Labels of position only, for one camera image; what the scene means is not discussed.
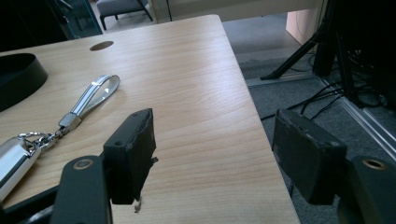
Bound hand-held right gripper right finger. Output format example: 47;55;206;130
272;108;348;206

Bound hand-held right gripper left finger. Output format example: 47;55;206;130
103;107;159;215

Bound silver keychain with strap loop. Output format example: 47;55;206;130
0;74;121;203

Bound black round container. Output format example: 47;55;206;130
0;52;49;113

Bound black metal stand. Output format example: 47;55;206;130
260;0;359;102

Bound dark glass cabinet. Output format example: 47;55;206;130
46;0;104;40

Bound grey upholstered chair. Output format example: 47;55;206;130
95;0;154;32

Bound black floor cables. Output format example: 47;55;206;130
260;50;390;121

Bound aluminium floor rail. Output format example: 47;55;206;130
246;72;396;162

